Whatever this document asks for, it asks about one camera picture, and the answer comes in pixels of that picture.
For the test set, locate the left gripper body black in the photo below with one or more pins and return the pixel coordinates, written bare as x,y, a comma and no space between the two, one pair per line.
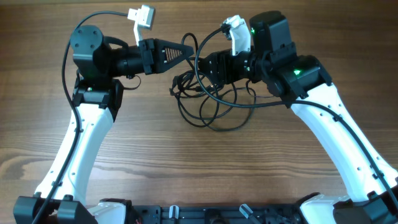
131,61

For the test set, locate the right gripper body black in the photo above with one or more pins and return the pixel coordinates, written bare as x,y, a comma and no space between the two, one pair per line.
236,68

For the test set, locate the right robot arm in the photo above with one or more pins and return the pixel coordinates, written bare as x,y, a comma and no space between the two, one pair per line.
263,51

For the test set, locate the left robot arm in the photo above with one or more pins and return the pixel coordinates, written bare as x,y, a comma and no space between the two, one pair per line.
109,210

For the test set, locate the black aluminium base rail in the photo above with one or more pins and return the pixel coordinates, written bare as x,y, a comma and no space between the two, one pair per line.
268,214

